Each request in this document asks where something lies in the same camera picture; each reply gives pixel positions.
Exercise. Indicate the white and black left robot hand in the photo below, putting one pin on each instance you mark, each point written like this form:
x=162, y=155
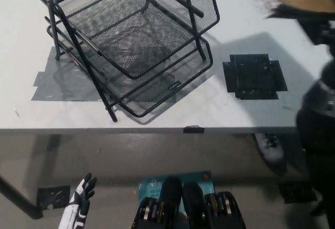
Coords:
x=77, y=205

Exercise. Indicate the black mesh two-tier file tray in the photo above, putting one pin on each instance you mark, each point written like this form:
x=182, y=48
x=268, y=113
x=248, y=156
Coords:
x=131, y=43

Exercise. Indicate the black floor tape patch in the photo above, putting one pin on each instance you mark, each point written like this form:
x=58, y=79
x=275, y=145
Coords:
x=53, y=197
x=295, y=192

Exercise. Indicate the black table leg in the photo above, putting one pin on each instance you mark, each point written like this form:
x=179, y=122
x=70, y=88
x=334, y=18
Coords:
x=21, y=200

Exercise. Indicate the small silver scrap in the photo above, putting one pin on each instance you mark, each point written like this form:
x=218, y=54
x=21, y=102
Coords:
x=17, y=112

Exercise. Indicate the grey tape patch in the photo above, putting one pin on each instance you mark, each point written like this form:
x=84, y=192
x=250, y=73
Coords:
x=49, y=85

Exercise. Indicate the white shoe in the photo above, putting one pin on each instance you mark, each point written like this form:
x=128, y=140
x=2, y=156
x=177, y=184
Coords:
x=270, y=147

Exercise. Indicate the black square plate on table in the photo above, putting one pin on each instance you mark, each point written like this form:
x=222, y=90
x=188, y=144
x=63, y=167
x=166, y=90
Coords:
x=254, y=77

